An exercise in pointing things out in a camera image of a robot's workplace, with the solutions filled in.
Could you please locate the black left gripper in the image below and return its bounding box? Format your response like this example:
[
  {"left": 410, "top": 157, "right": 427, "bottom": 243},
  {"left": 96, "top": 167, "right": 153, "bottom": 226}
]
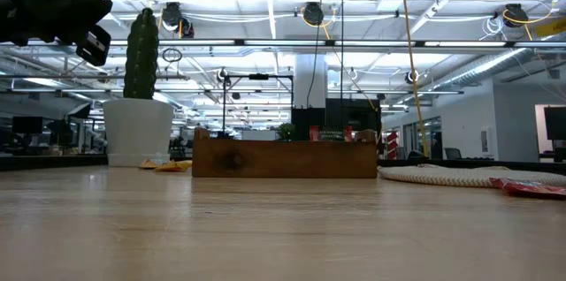
[{"left": 0, "top": 0, "right": 114, "bottom": 68}]

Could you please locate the wooden three-compartment tray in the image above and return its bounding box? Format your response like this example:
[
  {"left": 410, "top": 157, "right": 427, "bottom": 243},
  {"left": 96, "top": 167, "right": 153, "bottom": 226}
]
[{"left": 192, "top": 126, "right": 379, "bottom": 179}]

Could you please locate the red tea packet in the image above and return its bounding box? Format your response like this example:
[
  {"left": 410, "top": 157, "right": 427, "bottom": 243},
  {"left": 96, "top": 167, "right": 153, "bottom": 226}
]
[
  {"left": 489, "top": 177, "right": 566, "bottom": 201},
  {"left": 309, "top": 125, "right": 354, "bottom": 142}
]

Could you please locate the yellow tea packet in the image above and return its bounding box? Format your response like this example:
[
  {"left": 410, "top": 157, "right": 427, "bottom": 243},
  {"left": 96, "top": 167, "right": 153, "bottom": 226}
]
[{"left": 153, "top": 159, "right": 194, "bottom": 173}]

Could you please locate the green cactus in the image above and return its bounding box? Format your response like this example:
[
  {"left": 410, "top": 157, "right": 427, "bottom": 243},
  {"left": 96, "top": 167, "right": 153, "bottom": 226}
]
[{"left": 122, "top": 6, "right": 160, "bottom": 100}]

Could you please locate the black tilted monitor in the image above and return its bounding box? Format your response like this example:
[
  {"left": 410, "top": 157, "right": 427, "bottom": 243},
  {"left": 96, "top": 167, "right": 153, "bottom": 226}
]
[{"left": 66, "top": 102, "right": 93, "bottom": 120}]

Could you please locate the black desk monitor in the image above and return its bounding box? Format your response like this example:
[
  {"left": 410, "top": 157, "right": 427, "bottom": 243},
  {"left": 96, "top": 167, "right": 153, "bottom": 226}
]
[{"left": 11, "top": 116, "right": 44, "bottom": 135}]

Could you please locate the white hexagonal plant pot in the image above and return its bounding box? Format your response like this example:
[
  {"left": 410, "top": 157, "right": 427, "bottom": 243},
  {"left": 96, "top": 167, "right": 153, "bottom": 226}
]
[{"left": 102, "top": 97, "right": 175, "bottom": 168}]

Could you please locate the small green plant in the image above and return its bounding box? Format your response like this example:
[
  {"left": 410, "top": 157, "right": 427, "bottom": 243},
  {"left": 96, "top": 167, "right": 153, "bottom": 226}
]
[{"left": 277, "top": 122, "right": 296, "bottom": 141}]

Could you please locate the white building pillar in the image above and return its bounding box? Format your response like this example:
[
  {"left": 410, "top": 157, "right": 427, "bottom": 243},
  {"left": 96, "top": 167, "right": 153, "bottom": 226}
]
[{"left": 294, "top": 53, "right": 328, "bottom": 110}]

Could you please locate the red white striped object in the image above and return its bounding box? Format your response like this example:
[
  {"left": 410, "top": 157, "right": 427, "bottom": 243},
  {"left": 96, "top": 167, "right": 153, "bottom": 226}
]
[{"left": 386, "top": 130, "right": 400, "bottom": 161}]

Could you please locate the round woven placemat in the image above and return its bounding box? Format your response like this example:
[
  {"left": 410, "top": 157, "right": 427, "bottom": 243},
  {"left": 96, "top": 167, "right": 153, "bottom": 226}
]
[{"left": 378, "top": 163, "right": 566, "bottom": 188}]

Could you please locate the hanging black cable loop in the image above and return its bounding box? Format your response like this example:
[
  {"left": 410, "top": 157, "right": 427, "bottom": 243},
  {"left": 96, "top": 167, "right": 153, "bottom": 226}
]
[{"left": 161, "top": 47, "right": 184, "bottom": 64}]

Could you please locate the black ceiling cable reel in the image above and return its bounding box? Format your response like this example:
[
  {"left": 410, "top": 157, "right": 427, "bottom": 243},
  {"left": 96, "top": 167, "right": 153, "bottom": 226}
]
[
  {"left": 501, "top": 2, "right": 532, "bottom": 29},
  {"left": 160, "top": 1, "right": 195, "bottom": 39},
  {"left": 302, "top": 1, "right": 325, "bottom": 27}
]

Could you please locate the black aluminium table frame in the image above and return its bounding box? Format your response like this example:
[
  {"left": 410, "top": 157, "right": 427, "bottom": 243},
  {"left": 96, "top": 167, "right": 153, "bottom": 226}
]
[{"left": 0, "top": 153, "right": 566, "bottom": 177}]

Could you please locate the black metal stand frame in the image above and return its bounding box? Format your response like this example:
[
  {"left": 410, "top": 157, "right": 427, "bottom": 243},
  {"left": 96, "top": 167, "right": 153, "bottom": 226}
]
[{"left": 220, "top": 72, "right": 295, "bottom": 137}]

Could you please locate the black hanging cable with coil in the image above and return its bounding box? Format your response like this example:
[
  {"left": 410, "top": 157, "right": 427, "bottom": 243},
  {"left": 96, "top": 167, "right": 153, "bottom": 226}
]
[{"left": 339, "top": 0, "right": 345, "bottom": 125}]

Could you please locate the yellow hanging cable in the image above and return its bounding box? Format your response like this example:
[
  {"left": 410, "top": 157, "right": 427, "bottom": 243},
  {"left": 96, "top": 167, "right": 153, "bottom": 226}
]
[{"left": 399, "top": 0, "right": 430, "bottom": 158}]

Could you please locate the silver ventilation duct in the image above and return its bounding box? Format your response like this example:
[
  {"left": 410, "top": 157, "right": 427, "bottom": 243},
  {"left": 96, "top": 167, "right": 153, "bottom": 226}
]
[{"left": 435, "top": 47, "right": 536, "bottom": 92}]

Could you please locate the black wall monitor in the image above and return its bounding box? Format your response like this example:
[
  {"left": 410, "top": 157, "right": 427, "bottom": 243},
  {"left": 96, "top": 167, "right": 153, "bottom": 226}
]
[{"left": 543, "top": 106, "right": 566, "bottom": 141}]

